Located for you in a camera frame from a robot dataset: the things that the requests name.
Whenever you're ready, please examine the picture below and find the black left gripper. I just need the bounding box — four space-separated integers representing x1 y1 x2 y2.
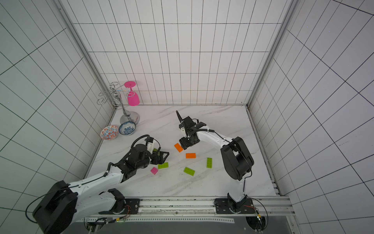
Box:
136 151 169 169

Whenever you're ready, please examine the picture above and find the orange lego brick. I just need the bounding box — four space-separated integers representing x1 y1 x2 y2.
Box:
174 143 184 153
186 153 196 159

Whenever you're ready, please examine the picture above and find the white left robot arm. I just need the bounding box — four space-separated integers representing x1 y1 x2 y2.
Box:
27 135 169 234

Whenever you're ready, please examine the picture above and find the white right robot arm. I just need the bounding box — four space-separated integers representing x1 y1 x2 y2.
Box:
176 112 254 207

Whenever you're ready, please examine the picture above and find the pink square lego brick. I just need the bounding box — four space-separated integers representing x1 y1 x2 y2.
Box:
151 167 158 175

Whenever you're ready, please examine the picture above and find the blue floral ceramic bowl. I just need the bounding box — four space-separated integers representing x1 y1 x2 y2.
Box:
118 121 136 136

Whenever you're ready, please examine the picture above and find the chrome glass holder stand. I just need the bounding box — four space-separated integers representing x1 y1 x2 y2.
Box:
97 82 140 124

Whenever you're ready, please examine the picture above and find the orange patterned ceramic bowl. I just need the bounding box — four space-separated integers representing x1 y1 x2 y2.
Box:
100 125 119 140

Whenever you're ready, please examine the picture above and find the pink wine glass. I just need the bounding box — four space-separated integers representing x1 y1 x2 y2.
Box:
124 81 140 106

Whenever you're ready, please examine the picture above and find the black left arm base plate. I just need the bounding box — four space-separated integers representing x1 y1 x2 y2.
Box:
99 199 140 216

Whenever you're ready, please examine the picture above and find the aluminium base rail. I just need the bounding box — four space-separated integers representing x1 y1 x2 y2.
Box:
85 197 295 223

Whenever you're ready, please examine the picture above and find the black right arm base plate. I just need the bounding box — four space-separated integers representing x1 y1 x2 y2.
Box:
213 198 256 215

